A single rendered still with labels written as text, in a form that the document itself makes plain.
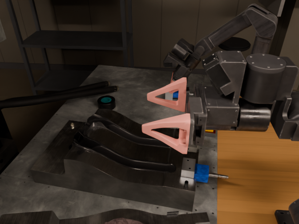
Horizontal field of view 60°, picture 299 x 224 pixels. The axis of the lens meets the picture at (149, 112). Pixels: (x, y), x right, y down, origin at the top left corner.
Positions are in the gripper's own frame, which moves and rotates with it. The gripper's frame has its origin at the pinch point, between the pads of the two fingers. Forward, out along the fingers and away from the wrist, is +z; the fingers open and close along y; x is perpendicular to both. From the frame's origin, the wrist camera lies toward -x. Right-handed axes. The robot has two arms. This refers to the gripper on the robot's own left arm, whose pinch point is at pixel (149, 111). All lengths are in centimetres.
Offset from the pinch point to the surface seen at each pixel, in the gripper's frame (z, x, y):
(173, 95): -5, 37, -68
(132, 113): 13, 40, -55
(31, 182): 39, 39, -14
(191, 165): -10.3, 28.4, -14.8
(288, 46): -122, 72, -228
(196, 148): -12.9, 33.8, -27.8
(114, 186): 11.8, 34.8, -11.1
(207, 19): -42, 53, -257
